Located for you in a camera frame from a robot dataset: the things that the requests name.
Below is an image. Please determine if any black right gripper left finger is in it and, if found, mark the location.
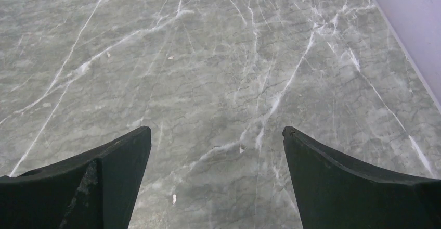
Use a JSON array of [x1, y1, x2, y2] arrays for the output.
[[1, 126, 151, 228]]

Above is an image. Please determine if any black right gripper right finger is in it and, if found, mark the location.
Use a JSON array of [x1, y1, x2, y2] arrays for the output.
[[282, 126, 440, 228]]

